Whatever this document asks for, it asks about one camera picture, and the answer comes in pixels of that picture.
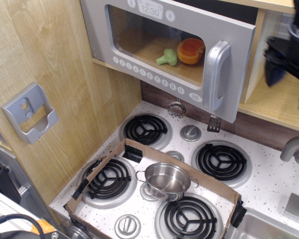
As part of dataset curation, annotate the grey toy faucet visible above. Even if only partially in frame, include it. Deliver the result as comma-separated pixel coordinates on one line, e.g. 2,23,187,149
280,136,299,164

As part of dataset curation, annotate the wooden shelf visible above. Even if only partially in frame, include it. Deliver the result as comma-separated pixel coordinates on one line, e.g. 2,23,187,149
92,57,299,135

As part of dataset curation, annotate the hanging metal spatula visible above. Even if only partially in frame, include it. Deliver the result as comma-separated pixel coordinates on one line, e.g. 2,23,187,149
207,115,222,133

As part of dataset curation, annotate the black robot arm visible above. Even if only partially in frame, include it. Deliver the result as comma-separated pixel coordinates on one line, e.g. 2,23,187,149
264,0,299,87

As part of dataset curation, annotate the steel sink basin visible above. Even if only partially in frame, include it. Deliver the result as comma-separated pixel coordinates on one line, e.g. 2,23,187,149
225,208,299,239

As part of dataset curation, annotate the front right black burner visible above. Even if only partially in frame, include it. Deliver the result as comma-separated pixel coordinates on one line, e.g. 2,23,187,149
161,196,218,239

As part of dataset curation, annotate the stainless steel pot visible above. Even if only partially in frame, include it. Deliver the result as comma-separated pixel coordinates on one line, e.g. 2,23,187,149
136,163,199,202

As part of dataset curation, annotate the back grey stove knob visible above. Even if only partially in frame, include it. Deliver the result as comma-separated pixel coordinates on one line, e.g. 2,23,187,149
180,125,201,142

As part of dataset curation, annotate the orange toy pepper half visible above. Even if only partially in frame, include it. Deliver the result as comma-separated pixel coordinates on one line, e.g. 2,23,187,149
177,38,205,65

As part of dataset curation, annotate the back left black burner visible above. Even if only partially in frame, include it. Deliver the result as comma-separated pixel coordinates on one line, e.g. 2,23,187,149
123,114,168,145

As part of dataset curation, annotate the grey toy microwave door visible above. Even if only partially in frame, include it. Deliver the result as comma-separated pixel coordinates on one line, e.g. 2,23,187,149
81,0,257,122

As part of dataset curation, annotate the front grey stove knob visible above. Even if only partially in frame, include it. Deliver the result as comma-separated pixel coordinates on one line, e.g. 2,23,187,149
115,214,141,239

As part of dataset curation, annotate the black cable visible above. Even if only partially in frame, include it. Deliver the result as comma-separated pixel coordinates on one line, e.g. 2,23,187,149
0,213,44,239

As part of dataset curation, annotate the green toy broccoli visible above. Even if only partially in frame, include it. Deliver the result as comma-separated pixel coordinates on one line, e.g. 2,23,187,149
156,48,178,66

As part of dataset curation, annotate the hanging metal strainer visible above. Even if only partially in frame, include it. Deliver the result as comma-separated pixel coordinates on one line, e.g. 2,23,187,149
167,98,186,120

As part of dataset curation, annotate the grey stove knob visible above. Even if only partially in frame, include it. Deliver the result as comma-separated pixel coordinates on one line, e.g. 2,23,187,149
166,150,184,162
115,214,141,239
180,125,201,142

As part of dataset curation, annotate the grey wall phone holder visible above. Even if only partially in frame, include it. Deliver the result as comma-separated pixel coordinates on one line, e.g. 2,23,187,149
1,82,59,144

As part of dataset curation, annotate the middle grey stove knob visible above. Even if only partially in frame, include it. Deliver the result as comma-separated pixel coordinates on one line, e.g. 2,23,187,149
166,150,184,162

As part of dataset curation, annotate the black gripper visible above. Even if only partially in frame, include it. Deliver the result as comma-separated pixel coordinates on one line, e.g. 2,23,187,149
264,36,299,87

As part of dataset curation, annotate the back right black burner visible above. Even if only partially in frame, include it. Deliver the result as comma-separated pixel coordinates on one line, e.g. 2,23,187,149
192,142,247,181

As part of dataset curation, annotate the brown cardboard barrier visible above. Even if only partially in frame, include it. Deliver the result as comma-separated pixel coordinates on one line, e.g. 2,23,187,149
64,139,244,239

